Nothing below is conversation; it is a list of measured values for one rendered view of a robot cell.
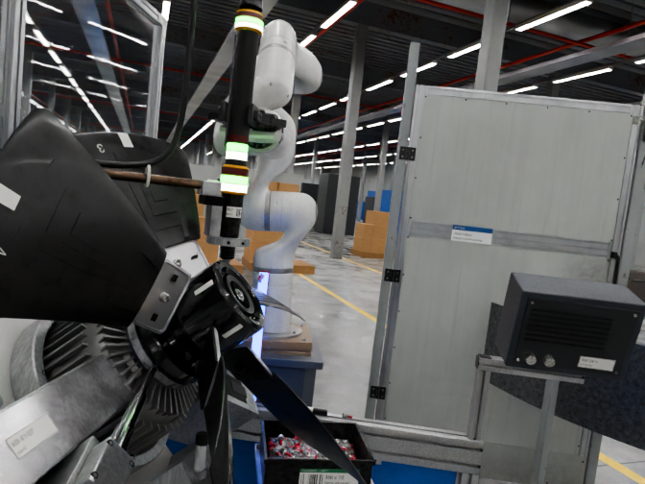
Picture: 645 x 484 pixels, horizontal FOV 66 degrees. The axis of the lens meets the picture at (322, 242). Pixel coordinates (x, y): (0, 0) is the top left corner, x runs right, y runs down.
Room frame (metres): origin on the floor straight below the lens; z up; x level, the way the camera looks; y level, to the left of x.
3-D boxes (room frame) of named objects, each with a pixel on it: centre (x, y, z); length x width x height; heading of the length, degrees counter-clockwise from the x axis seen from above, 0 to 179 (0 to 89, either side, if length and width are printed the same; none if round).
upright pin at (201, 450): (0.69, 0.14, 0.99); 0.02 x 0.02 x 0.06
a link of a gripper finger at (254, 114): (0.83, 0.12, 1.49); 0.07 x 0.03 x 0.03; 176
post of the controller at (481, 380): (1.14, -0.40, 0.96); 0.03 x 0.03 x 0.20; 86
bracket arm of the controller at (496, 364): (1.13, -0.50, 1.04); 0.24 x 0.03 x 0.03; 86
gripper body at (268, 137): (0.92, 0.15, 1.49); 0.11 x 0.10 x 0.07; 176
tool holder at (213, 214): (0.81, 0.16, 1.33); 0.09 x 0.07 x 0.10; 121
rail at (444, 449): (1.17, 0.03, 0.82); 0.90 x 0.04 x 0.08; 86
